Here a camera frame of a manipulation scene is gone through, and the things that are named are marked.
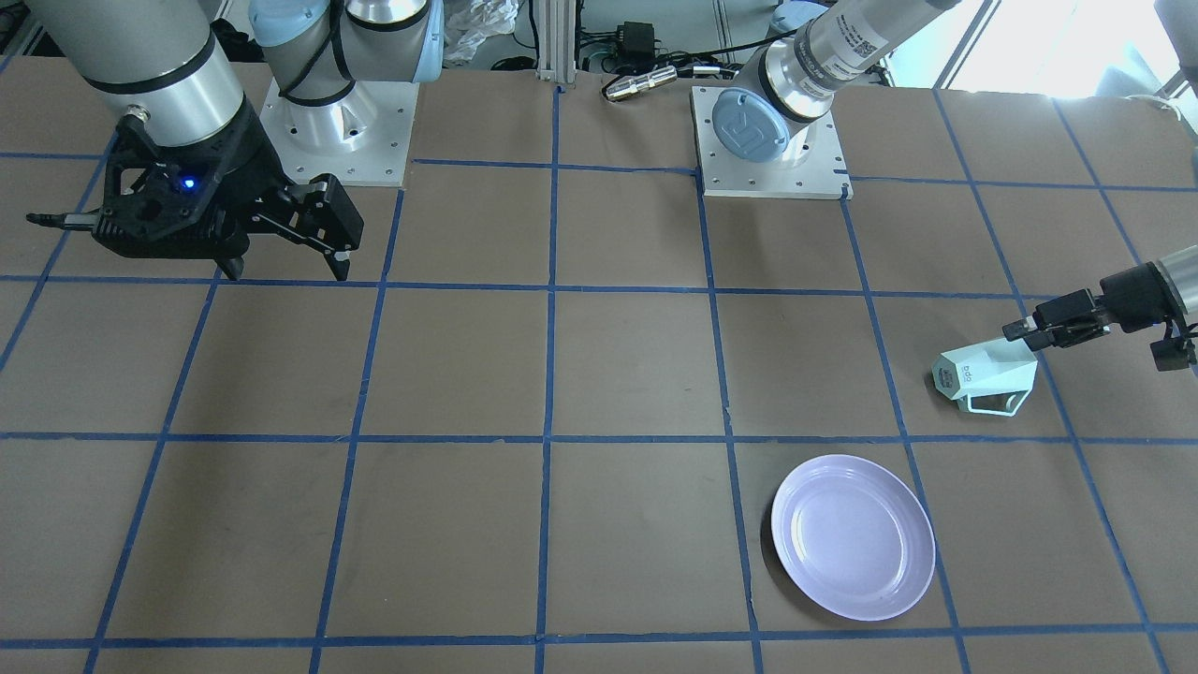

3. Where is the aluminium frame post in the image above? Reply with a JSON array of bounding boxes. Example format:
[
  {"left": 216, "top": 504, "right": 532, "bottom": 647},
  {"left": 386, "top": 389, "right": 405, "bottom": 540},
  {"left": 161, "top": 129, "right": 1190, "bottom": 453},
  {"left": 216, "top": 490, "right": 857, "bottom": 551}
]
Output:
[{"left": 531, "top": 1, "right": 577, "bottom": 89}]

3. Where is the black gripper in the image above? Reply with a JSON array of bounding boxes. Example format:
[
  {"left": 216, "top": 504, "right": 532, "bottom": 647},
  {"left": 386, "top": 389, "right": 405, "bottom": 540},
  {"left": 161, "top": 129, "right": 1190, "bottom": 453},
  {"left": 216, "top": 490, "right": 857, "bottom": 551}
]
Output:
[{"left": 1002, "top": 263, "right": 1182, "bottom": 351}]

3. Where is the black power adapter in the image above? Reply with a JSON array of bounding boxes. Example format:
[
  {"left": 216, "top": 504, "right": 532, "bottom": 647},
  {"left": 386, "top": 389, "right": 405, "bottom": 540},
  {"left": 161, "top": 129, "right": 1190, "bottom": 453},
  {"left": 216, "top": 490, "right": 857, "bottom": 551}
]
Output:
[{"left": 615, "top": 22, "right": 657, "bottom": 66}]

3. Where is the lilac plate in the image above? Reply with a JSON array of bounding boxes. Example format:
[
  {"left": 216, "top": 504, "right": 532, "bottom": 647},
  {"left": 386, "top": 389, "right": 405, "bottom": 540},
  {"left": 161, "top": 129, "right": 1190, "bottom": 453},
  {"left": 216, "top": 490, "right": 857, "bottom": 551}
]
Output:
[{"left": 769, "top": 455, "right": 937, "bottom": 623}]

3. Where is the light blue faceted cup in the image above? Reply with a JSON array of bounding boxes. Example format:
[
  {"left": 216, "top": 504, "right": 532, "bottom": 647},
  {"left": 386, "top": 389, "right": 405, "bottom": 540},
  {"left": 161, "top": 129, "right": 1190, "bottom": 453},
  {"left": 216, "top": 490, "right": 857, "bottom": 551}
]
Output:
[{"left": 931, "top": 338, "right": 1037, "bottom": 418}]

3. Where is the black idle gripper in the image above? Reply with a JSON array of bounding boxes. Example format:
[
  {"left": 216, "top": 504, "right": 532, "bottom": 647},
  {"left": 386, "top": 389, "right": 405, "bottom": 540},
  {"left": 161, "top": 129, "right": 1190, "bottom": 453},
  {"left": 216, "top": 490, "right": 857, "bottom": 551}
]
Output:
[{"left": 26, "top": 95, "right": 365, "bottom": 283}]

